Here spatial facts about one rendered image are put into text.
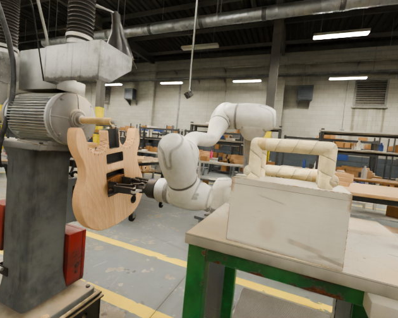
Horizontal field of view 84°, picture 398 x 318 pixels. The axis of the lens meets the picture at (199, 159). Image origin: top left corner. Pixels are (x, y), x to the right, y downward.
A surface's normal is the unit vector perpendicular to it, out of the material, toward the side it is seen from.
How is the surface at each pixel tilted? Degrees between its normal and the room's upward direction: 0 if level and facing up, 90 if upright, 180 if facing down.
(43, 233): 90
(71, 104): 83
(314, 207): 90
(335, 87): 90
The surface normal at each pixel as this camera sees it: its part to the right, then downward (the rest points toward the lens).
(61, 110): 0.87, 0.06
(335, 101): -0.37, 0.01
